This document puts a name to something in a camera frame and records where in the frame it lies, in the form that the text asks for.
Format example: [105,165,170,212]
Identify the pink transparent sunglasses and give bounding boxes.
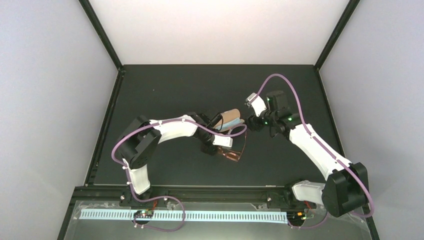
[217,132,248,162]

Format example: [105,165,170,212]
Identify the brown plaid glasses case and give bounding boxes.
[210,108,242,133]

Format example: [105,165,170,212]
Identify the light blue cleaning cloth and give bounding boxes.
[215,118,245,132]

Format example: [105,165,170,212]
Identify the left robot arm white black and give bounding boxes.
[111,112,220,195]

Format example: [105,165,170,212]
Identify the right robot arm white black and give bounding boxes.
[245,90,371,218]

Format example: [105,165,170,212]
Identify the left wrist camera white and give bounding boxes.
[212,134,233,149]

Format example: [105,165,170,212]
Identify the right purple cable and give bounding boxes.
[255,73,376,230]

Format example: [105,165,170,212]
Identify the black aluminium frame rail front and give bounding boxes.
[72,185,304,205]

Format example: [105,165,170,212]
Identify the white slotted cable duct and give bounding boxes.
[77,209,288,224]

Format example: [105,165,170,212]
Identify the right rear frame post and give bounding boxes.
[314,0,361,72]

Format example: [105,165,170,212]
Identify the frame post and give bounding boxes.
[78,0,123,72]
[314,0,361,72]

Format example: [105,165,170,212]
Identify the left rear frame post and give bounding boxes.
[78,0,123,72]

